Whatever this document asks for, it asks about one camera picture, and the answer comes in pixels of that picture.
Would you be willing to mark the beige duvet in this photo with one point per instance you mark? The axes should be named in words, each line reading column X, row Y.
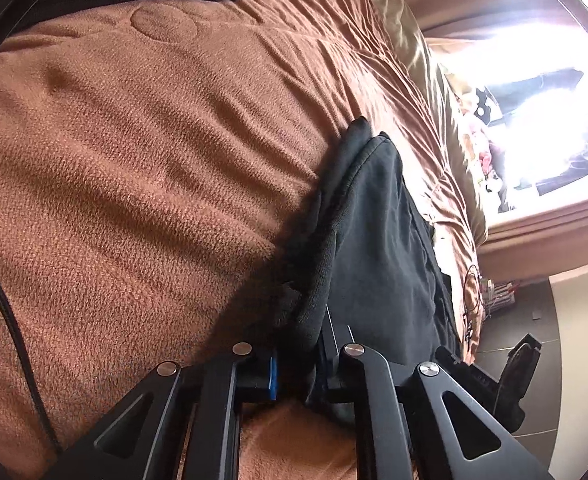
column 424, row 60

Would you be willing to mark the black sweatshirt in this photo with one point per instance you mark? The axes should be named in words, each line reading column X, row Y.
column 374, row 240

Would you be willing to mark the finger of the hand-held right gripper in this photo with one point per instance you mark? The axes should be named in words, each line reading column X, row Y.
column 519, row 375
column 474, row 375

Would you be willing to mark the pink plush toy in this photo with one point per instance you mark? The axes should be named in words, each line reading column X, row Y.
column 484, row 155

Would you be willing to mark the window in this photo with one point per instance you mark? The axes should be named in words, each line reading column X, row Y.
column 539, row 125

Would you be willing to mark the black white plush toy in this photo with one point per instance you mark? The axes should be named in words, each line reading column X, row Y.
column 481, row 105

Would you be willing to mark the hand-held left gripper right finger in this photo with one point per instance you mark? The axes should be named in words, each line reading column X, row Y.
column 346, row 360

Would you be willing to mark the black hanging garment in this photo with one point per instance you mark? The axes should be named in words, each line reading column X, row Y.
column 574, row 172
column 534, row 87

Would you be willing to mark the brown blanket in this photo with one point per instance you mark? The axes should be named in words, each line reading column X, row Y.
column 123, row 160

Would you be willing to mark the dark grey wardrobe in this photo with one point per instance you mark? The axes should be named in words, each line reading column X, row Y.
column 524, row 320

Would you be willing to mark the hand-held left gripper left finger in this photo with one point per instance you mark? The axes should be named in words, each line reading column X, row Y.
column 273, row 380

